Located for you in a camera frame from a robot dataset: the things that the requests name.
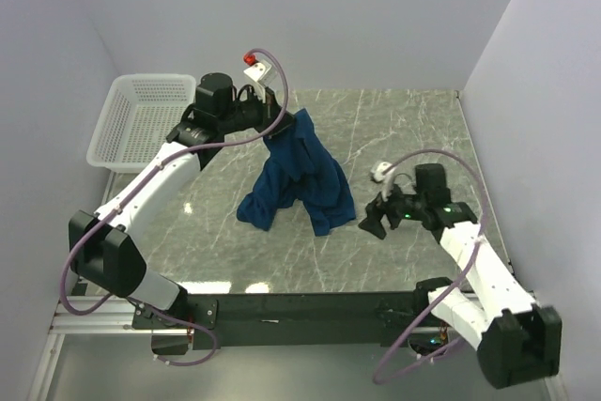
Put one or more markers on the white perforated plastic basket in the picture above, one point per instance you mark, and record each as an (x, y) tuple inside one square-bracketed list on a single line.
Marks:
[(139, 111)]

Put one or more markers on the aluminium frame rails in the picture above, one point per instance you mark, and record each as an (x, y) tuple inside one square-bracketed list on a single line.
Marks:
[(113, 314)]

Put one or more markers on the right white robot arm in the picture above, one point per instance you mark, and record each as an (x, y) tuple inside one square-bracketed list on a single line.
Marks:
[(516, 339)]

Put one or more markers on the blue printed t-shirt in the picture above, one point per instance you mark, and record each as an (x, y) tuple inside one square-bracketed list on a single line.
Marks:
[(300, 168)]

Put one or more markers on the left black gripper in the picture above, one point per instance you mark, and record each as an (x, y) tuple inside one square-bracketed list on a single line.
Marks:
[(273, 116)]

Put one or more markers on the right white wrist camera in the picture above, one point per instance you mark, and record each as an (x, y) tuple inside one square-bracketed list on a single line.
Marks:
[(383, 173)]

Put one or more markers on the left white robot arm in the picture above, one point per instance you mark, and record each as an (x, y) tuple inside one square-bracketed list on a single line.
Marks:
[(103, 243)]

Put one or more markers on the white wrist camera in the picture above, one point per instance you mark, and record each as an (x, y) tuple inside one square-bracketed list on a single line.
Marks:
[(258, 72), (383, 173)]

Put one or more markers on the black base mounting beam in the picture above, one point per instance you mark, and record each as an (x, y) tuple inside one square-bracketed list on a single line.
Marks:
[(341, 318)]

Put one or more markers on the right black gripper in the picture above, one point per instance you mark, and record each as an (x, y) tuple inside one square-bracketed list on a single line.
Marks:
[(376, 209)]

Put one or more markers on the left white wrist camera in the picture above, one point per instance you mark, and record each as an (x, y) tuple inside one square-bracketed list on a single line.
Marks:
[(258, 72)]

